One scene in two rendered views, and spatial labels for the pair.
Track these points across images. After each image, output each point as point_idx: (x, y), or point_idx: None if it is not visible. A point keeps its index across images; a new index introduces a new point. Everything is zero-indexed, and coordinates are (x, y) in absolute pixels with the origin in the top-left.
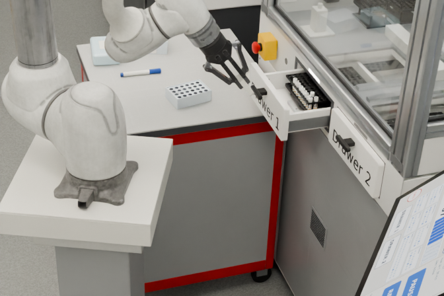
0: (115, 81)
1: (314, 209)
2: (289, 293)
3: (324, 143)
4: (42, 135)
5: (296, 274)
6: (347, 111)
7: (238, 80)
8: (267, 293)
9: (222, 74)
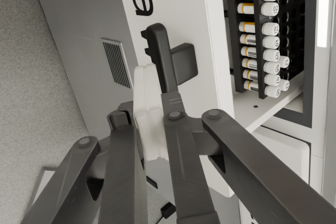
0: None
1: (123, 50)
2: None
3: None
4: None
5: (54, 9)
6: (324, 189)
7: (147, 159)
8: None
9: (82, 211)
